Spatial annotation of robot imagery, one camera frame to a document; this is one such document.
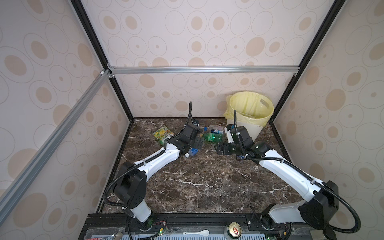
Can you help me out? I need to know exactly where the clear bottle blue label small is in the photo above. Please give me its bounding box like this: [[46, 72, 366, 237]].
[[185, 148, 199, 158]]

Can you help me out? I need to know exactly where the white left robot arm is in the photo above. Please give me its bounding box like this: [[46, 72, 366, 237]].
[[103, 102, 204, 223]]

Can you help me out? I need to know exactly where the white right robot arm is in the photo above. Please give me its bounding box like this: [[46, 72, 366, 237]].
[[215, 111, 362, 240]]

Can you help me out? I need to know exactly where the white plastic waste bin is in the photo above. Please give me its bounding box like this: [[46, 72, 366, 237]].
[[227, 119, 263, 141]]

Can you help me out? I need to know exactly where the yellow plastic bin liner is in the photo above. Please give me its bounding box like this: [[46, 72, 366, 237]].
[[223, 91, 274, 127]]

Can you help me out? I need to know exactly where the clear bottle blue cap far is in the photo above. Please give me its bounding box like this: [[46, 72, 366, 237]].
[[204, 125, 225, 135]]

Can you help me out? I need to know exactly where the green bottle yellow cap upper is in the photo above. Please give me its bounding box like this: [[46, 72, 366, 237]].
[[203, 133, 223, 144]]

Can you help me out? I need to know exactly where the green Fox's candy bag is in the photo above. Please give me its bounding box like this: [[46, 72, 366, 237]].
[[153, 126, 174, 146]]

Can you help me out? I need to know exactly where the drink can top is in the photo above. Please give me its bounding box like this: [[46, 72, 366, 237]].
[[226, 222, 242, 240]]

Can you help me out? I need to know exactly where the white plastic spoon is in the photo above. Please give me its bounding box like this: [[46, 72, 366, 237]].
[[183, 230, 210, 237]]

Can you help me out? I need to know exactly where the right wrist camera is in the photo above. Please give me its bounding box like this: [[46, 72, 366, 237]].
[[225, 124, 236, 144]]

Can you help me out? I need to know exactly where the horizontal aluminium rail back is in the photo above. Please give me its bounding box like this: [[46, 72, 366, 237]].
[[102, 65, 300, 76]]

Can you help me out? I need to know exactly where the diagonal aluminium rail left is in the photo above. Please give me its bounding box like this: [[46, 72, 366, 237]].
[[1, 70, 112, 225]]

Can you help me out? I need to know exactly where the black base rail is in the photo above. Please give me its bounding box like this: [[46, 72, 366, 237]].
[[79, 213, 326, 240]]

